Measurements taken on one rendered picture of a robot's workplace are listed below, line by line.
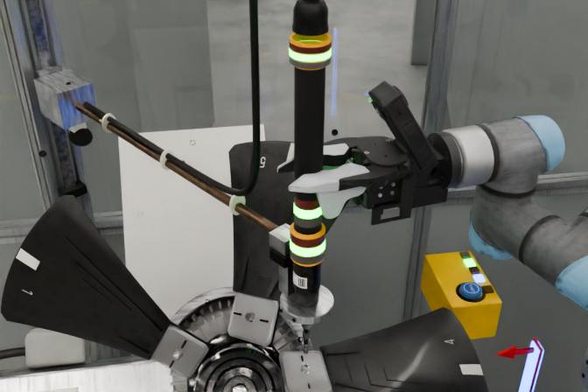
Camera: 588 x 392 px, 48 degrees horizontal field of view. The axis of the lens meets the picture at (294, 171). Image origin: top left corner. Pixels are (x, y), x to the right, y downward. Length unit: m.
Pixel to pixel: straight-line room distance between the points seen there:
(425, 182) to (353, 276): 1.01
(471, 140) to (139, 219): 0.61
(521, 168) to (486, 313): 0.50
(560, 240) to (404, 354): 0.30
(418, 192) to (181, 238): 0.50
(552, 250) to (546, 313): 1.31
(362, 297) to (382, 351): 0.87
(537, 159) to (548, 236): 0.10
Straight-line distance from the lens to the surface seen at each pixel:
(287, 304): 0.87
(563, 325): 2.23
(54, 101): 1.23
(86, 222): 0.92
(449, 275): 1.34
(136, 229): 1.19
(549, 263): 0.86
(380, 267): 1.82
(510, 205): 0.90
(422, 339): 1.04
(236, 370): 0.90
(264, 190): 0.98
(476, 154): 0.82
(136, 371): 1.08
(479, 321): 1.32
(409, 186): 0.79
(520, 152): 0.86
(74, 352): 1.12
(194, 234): 1.18
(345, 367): 0.98
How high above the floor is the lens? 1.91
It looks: 31 degrees down
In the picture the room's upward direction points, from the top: straight up
